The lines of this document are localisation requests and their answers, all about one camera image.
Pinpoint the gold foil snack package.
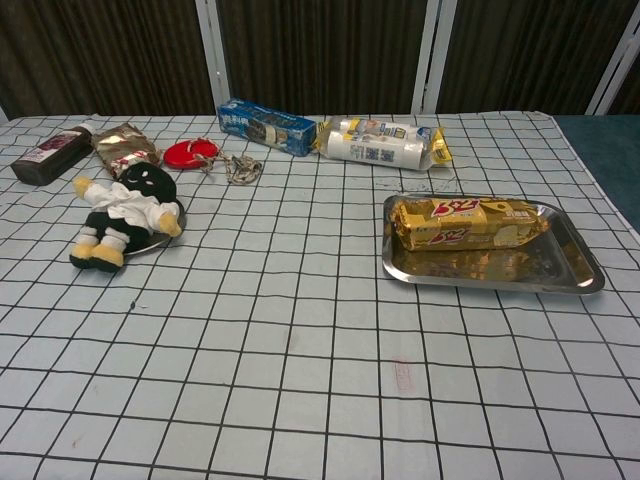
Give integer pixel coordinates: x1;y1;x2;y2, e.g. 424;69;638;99
389;195;554;252

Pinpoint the black plush toy white robe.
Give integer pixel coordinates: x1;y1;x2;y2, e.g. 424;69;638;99
68;160;185;274

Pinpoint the checked tablecloth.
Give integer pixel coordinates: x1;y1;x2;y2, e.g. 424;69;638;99
0;110;640;480

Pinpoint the white and yellow snack pack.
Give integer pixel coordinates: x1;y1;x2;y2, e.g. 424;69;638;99
312;115;454;172

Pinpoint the blue cookie box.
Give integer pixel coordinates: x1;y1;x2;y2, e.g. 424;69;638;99
217;97;317;158

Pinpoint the round steel plate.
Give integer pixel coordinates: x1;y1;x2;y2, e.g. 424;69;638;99
122;199;190;259

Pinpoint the rectangular steel tray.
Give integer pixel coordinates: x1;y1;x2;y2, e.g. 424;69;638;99
381;193;606;297

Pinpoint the dark folding screen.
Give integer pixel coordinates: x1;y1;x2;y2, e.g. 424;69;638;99
0;0;640;120

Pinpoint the bronze foil snack bag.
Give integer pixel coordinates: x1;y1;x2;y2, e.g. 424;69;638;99
91;122;162;181

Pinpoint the dark juice bottle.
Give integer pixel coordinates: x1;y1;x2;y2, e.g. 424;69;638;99
9;122;96;187

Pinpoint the red disc with rope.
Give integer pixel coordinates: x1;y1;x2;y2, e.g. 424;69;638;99
162;138;264;187

